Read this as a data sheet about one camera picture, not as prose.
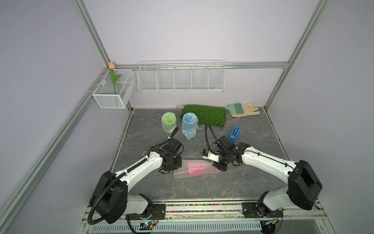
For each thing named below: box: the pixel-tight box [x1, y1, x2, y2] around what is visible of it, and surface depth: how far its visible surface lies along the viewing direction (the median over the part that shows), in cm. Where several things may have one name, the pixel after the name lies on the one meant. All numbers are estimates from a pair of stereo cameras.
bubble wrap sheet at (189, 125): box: [181, 112, 201, 140], surface depth 98 cm
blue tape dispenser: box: [228, 125, 242, 143], surface depth 103 cm
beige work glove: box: [229, 102, 261, 118], surface depth 122 cm
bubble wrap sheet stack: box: [173, 158, 222, 179], surface depth 82 cm
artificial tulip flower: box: [108, 61, 122, 95], surface depth 92 cm
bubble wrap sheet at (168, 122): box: [161, 112, 177, 134], surface depth 96 cm
